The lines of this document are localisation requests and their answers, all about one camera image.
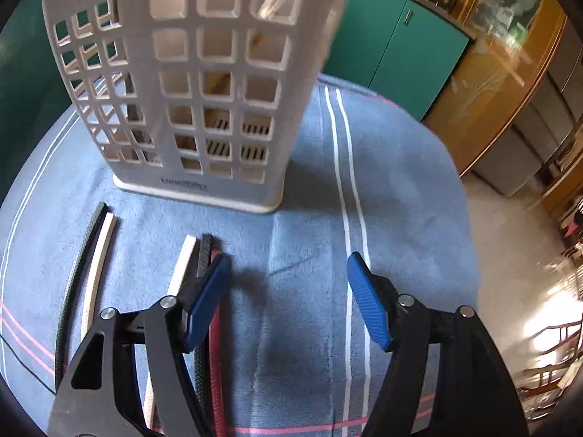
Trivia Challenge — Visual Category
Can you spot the blue striped towel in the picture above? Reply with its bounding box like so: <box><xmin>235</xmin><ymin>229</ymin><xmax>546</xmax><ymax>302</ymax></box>
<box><xmin>0</xmin><ymin>73</ymin><xmax>482</xmax><ymax>437</ymax></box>

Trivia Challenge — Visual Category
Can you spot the grey refrigerator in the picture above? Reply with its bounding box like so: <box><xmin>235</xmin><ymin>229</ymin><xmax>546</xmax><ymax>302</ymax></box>
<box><xmin>471</xmin><ymin>46</ymin><xmax>583</xmax><ymax>196</ymax></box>

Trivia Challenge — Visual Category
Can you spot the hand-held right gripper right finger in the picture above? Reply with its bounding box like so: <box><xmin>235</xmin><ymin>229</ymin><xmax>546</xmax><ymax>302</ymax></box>
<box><xmin>347</xmin><ymin>252</ymin><xmax>531</xmax><ymax>437</ymax></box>

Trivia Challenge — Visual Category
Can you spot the red chopstick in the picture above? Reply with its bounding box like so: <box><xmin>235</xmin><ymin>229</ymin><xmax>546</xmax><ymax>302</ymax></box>
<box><xmin>207</xmin><ymin>248</ymin><xmax>228</xmax><ymax>437</ymax></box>

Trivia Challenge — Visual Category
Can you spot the white plastic utensil basket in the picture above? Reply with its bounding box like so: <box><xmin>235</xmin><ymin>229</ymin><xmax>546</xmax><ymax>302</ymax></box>
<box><xmin>37</xmin><ymin>0</ymin><xmax>357</xmax><ymax>214</ymax></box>

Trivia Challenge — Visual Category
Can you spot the black chopstick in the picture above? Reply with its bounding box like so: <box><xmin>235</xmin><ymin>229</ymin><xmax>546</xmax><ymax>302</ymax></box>
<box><xmin>54</xmin><ymin>202</ymin><xmax>109</xmax><ymax>392</ymax></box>
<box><xmin>189</xmin><ymin>233</ymin><xmax>216</xmax><ymax>424</ymax></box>

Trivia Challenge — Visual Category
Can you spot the wooden framed glass door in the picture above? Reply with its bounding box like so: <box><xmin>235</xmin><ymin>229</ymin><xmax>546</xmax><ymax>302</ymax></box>
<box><xmin>423</xmin><ymin>0</ymin><xmax>568</xmax><ymax>178</ymax></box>

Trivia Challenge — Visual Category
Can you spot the teal base cabinet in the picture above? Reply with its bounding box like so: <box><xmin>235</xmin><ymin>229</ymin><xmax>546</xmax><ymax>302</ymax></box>
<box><xmin>323</xmin><ymin>0</ymin><xmax>470</xmax><ymax>121</ymax></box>
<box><xmin>0</xmin><ymin>0</ymin><xmax>76</xmax><ymax>210</ymax></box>

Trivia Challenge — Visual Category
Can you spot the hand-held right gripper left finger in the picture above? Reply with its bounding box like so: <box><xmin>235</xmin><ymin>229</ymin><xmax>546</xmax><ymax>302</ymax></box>
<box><xmin>47</xmin><ymin>253</ymin><xmax>231</xmax><ymax>437</ymax></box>

